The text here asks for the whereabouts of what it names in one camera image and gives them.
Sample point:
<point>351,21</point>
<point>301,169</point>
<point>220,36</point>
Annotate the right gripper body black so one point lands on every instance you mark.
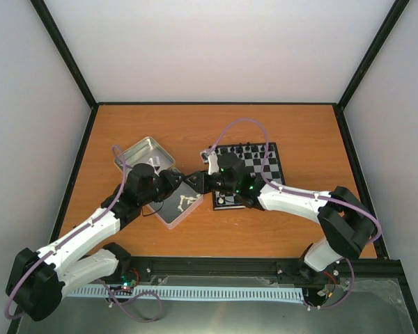
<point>226,187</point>

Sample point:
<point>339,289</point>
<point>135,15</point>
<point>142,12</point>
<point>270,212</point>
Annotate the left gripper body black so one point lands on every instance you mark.
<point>162,191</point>

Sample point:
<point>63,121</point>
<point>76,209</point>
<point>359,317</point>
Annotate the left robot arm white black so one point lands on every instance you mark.
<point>40,280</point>

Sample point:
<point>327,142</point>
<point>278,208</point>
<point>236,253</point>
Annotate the black white chess board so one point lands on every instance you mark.
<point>253,155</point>

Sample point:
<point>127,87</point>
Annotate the small circuit board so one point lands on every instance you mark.
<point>129,282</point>

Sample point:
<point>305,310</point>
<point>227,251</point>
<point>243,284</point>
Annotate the pink tin box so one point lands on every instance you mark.
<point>175,208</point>

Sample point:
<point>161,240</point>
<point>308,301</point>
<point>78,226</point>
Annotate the gold tin lid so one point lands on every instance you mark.
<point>148,147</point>

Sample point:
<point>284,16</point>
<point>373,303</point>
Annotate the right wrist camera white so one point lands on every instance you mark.
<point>210,157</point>

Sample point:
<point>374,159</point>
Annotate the light blue cable duct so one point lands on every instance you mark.
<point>198,293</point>

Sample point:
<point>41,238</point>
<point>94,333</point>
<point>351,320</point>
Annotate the black frame rail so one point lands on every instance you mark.
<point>283,270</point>

